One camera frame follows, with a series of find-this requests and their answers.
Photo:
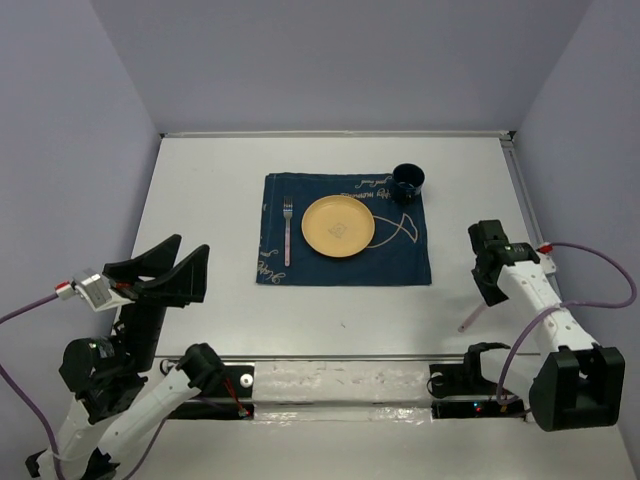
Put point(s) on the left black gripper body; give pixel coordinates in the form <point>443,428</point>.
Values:
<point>142,326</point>

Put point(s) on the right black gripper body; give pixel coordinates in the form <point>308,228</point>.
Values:
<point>491,293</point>

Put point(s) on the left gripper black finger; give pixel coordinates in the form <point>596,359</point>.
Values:
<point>151,263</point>
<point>183,284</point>

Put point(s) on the pink handled knife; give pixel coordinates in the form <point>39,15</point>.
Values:
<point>472,318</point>

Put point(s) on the blue fish placemat cloth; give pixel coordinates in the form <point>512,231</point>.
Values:
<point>396,256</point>

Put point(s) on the dark blue cup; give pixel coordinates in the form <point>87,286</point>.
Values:
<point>406,183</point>

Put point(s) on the pink handled fork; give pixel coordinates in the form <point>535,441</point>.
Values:
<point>288,215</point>

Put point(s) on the yellow plate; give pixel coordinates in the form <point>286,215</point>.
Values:
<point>338,226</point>

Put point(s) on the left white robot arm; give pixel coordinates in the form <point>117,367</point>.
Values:
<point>106,374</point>

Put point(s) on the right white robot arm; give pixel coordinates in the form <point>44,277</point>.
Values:
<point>564,375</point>

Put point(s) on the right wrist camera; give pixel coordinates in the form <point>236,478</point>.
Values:
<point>544,253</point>

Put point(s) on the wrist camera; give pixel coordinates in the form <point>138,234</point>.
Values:
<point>94,289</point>
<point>544,253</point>

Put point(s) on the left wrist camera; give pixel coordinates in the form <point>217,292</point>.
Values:
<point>94,289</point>

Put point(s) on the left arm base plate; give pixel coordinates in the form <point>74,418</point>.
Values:
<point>229,401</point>

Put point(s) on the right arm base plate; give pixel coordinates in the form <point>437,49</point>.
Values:
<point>459,391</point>

